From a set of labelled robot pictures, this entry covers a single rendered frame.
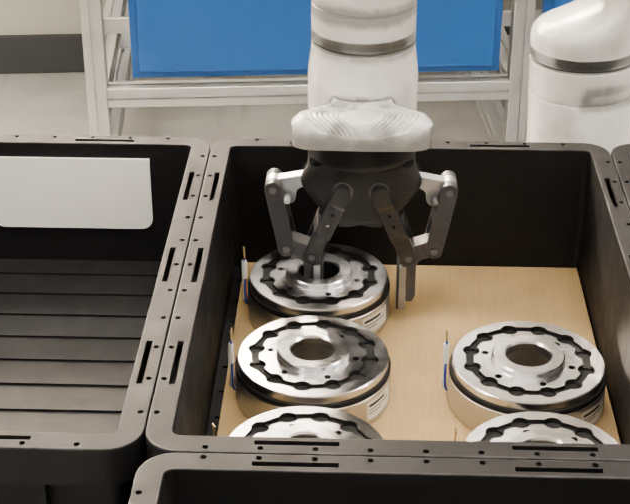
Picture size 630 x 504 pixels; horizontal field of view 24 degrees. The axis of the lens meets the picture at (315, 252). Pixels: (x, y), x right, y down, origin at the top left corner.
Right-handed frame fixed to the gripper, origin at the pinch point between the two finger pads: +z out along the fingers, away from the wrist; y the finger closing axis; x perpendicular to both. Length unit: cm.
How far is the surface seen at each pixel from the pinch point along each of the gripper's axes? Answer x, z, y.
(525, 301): -2.0, 2.3, -12.5
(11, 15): -253, 71, 89
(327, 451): 30.7, -7.8, 1.5
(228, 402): 12.1, 2.2, 8.6
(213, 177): -1.9, -7.7, 10.7
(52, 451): 31.0, -7.6, 16.0
